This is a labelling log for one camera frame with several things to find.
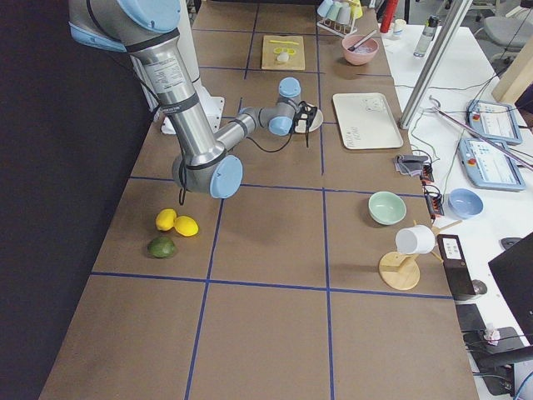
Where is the green avocado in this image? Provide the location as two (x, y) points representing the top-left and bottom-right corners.
(147, 237), (176, 258)

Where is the wooden mug stand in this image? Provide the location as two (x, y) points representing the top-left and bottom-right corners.
(378, 220), (461, 291)

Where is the yellow lemon left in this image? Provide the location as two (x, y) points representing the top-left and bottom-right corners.
(155, 208), (177, 232)

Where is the grey cup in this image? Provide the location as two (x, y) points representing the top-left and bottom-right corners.
(336, 5), (351, 25)

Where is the teach pendant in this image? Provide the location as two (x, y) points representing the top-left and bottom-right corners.
(459, 137), (526, 192)
(466, 100), (522, 146)

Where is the light blue bowl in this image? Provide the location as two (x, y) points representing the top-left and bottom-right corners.
(447, 188), (484, 219)

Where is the clear water bottle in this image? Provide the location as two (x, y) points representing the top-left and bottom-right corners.
(413, 15), (440, 58)

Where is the teach pendant near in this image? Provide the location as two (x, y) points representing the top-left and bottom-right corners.
(459, 137), (526, 192)

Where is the grey folded cloth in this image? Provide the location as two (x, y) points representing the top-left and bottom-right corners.
(394, 155), (429, 177)

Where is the yellow lemon right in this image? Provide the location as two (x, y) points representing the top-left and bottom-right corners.
(174, 215), (199, 237)

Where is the pink bowl with ice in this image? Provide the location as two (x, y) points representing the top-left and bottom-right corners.
(341, 35), (380, 66)

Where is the light blue cup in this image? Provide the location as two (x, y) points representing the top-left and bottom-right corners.
(316, 0), (334, 18)

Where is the paper cup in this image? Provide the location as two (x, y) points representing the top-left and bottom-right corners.
(392, 18), (407, 39)

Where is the black box with label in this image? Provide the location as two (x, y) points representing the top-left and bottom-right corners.
(436, 233), (476, 301)

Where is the white mug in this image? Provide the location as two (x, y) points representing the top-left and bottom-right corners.
(395, 225), (436, 254)

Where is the mint green bowl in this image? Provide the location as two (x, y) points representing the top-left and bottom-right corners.
(368, 191), (407, 225)

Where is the cream bear tray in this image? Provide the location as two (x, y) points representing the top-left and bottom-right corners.
(332, 92), (403, 150)

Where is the white round plate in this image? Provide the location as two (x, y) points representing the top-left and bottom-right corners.
(291, 108), (325, 134)

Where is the bamboo cutting board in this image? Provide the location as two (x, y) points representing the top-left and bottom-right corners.
(262, 35), (306, 71)

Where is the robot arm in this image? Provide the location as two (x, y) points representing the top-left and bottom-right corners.
(68, 1), (303, 198)

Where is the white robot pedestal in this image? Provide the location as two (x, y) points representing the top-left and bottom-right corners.
(161, 0), (226, 138)

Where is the mint green cup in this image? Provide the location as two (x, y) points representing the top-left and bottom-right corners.
(326, 1), (345, 22)

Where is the aluminium frame post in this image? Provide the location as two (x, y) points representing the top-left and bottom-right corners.
(399, 0), (473, 129)

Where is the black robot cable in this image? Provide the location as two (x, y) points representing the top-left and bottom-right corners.
(247, 124), (311, 153)

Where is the white wire cup rack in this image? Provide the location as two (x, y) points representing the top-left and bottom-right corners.
(316, 18), (358, 38)

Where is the orange black electronics board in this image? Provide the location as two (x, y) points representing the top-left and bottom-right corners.
(420, 163), (444, 221)

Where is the red cylinder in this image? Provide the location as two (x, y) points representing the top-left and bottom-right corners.
(380, 0), (399, 33)

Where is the yellow lemon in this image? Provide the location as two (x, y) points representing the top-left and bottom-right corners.
(155, 208), (177, 232)
(174, 215), (199, 237)

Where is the reacher grabber tool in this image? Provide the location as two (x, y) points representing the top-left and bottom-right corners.
(427, 95), (533, 171)

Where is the yellow cup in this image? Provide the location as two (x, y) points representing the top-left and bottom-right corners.
(348, 0), (363, 21)

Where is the teach pendant far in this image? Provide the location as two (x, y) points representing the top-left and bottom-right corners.
(466, 100), (522, 146)

